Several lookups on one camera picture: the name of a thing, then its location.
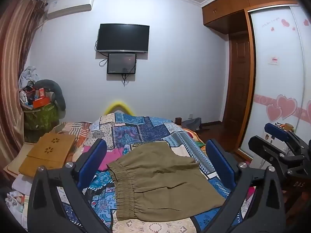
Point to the white air conditioner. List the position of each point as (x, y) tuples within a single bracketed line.
[(70, 4)]

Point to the black wall television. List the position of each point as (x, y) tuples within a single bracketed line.
[(122, 37)]

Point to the yellow curved headrest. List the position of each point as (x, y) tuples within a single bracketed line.
[(117, 103)]

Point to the dark wooden bedpost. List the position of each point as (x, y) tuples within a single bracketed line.
[(178, 121)]

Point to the pile of pale clothes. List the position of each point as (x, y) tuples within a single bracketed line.
[(28, 75)]

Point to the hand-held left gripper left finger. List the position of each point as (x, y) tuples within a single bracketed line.
[(96, 155)]

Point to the small red box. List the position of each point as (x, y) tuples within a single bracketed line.
[(41, 93)]

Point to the blue patchwork quilt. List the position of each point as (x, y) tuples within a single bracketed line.
[(143, 129)]

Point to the wooden lap table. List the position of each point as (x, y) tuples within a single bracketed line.
[(48, 153)]

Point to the colourful fleece blanket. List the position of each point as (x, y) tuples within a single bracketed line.
[(194, 136)]

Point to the wooden wardrobe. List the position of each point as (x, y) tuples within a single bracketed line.
[(226, 7)]

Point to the pink door sticker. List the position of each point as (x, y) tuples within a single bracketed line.
[(273, 60)]

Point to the orange striped cloth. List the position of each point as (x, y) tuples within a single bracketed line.
[(73, 128)]

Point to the white heart-print sliding door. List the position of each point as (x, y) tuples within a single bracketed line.
[(274, 89)]

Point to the grey curved pillow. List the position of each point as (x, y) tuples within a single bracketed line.
[(58, 94)]

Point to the pink cloth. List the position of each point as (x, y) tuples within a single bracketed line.
[(110, 157)]

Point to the olive green pants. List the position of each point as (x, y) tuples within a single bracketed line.
[(160, 182)]

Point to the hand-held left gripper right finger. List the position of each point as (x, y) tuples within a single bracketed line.
[(220, 160)]

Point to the brown wooden door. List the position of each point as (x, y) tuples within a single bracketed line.
[(239, 80)]

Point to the pile of white papers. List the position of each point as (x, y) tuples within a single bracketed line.
[(17, 199)]

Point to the orange box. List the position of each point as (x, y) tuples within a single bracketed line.
[(41, 102)]

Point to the dark grey bag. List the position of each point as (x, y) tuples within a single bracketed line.
[(192, 124)]

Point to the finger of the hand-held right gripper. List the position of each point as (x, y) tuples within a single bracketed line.
[(267, 146), (277, 129)]

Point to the striped brown curtain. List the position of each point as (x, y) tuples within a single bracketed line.
[(14, 60)]

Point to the small black wall monitor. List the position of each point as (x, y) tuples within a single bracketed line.
[(121, 63)]

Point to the beige flat board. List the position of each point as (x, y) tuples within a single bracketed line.
[(14, 160)]

